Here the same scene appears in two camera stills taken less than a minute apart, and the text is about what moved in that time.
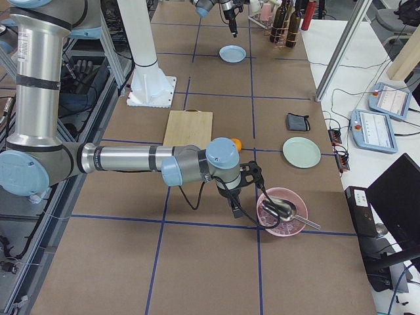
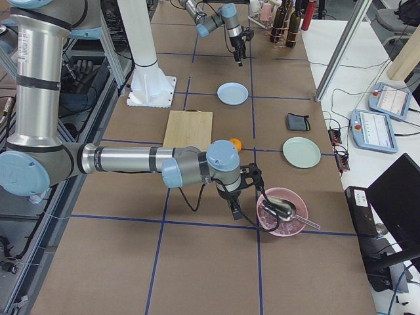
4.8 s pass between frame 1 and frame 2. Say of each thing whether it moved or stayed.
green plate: stayed
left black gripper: moved
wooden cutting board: stayed
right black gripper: stayed
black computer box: stayed
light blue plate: moved
